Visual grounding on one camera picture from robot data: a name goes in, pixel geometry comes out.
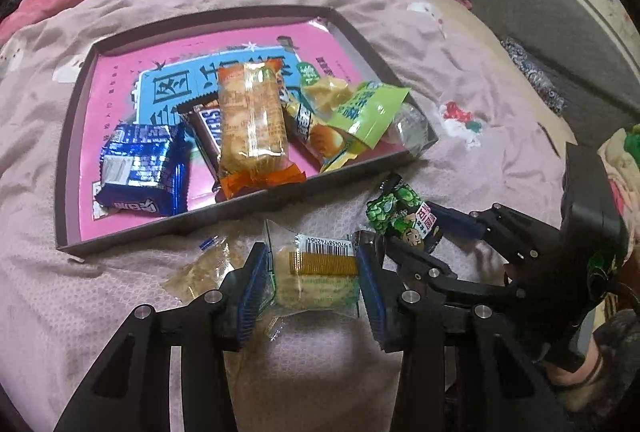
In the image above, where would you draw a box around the black green candy packet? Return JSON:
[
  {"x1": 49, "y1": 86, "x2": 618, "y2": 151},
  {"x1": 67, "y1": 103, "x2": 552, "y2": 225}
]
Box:
[{"x1": 366, "y1": 173, "x2": 446, "y2": 255}]

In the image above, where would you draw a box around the dark patterned cloth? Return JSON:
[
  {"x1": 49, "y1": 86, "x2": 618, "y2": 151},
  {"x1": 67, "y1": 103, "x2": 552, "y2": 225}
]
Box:
[{"x1": 500, "y1": 36, "x2": 570, "y2": 115}]

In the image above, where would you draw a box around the brown chocolate bar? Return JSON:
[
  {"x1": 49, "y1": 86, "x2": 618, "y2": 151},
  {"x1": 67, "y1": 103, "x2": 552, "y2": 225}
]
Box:
[{"x1": 177, "y1": 102, "x2": 226, "y2": 193}]

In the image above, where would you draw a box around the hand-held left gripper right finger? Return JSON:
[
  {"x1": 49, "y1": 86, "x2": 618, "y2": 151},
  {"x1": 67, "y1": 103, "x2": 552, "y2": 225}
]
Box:
[{"x1": 354, "y1": 242, "x2": 576, "y2": 432}]

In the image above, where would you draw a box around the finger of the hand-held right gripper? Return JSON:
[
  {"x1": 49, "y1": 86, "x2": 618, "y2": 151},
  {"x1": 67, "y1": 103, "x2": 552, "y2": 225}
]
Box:
[
  {"x1": 430, "y1": 202, "x2": 565, "y2": 265},
  {"x1": 384, "y1": 236, "x2": 518, "y2": 309}
]

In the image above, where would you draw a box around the clear-wrapped pink pastry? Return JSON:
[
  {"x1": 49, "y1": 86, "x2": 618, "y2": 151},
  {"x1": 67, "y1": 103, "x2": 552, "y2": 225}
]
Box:
[{"x1": 385, "y1": 102, "x2": 433, "y2": 158}]

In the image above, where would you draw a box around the blue snack packet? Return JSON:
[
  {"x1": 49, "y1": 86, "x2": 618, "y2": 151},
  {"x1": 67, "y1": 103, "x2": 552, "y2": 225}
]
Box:
[{"x1": 94, "y1": 122, "x2": 191, "y2": 218}]

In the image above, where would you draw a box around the lilac printed bed cover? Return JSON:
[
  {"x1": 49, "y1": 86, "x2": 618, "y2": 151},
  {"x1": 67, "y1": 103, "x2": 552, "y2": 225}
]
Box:
[{"x1": 0, "y1": 0, "x2": 591, "y2": 432}]

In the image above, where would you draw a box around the yellow snack bar packet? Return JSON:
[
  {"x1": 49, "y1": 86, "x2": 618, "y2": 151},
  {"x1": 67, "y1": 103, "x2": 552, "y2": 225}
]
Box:
[{"x1": 277, "y1": 77, "x2": 351, "y2": 160}]

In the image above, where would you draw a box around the green pastry packet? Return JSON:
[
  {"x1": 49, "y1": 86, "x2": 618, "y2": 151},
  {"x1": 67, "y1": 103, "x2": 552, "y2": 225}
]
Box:
[{"x1": 317, "y1": 81, "x2": 412, "y2": 173}]

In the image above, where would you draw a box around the person's right forearm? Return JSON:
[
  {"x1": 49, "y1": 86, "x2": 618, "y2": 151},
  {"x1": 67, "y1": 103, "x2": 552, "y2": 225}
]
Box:
[{"x1": 592, "y1": 307, "x2": 640, "y2": 403}]

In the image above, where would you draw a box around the orange-ended cake packet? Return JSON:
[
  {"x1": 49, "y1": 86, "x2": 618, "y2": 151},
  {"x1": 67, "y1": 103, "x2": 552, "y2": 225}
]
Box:
[{"x1": 215, "y1": 62, "x2": 307, "y2": 200}]

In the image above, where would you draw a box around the clear packet with gold label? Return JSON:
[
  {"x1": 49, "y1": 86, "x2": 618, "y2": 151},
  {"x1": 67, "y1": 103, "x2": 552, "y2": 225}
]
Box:
[{"x1": 262, "y1": 218, "x2": 363, "y2": 343}]

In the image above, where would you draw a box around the person's right hand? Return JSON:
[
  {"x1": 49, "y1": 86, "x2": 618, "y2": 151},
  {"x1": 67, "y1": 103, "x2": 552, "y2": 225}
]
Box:
[{"x1": 545, "y1": 337, "x2": 618, "y2": 413}]

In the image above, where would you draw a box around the pink book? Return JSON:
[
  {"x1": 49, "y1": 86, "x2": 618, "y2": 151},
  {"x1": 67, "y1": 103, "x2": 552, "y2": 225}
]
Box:
[{"x1": 75, "y1": 20, "x2": 381, "y2": 240}]

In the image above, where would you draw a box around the dark shallow box tray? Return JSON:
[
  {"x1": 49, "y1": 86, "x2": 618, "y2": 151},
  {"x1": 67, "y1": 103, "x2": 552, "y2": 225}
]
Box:
[{"x1": 55, "y1": 5, "x2": 441, "y2": 255}]

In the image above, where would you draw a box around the small clear flaky pastry packet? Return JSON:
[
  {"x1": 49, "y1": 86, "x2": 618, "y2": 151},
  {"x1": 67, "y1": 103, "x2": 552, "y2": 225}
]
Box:
[{"x1": 161, "y1": 235, "x2": 246, "y2": 305}]

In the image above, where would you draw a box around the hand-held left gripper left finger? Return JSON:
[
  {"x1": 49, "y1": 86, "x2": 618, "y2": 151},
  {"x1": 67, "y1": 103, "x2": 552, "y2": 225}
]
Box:
[{"x1": 52, "y1": 242, "x2": 273, "y2": 432}]

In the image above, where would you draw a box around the small black flat object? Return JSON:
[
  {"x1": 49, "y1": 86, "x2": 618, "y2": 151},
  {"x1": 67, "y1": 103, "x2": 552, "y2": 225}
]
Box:
[{"x1": 537, "y1": 122, "x2": 562, "y2": 159}]

